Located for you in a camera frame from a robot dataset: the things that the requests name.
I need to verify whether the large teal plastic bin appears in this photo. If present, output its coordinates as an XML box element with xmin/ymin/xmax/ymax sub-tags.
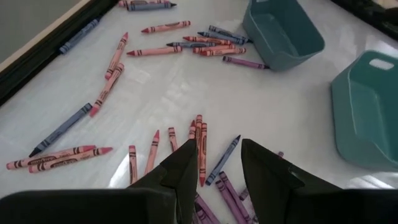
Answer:
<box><xmin>330</xmin><ymin>49</ymin><xmax>398</xmax><ymax>172</ymax></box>

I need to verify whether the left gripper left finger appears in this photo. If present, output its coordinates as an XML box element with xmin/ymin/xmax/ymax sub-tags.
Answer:
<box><xmin>0</xmin><ymin>139</ymin><xmax>199</xmax><ymax>224</ymax></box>

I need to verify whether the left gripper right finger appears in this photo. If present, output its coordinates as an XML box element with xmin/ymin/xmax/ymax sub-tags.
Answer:
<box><xmin>241</xmin><ymin>139</ymin><xmax>398</xmax><ymax>224</ymax></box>

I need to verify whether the small teal plastic bin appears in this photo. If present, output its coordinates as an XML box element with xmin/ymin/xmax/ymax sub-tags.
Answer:
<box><xmin>242</xmin><ymin>0</ymin><xmax>326</xmax><ymax>72</ymax></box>

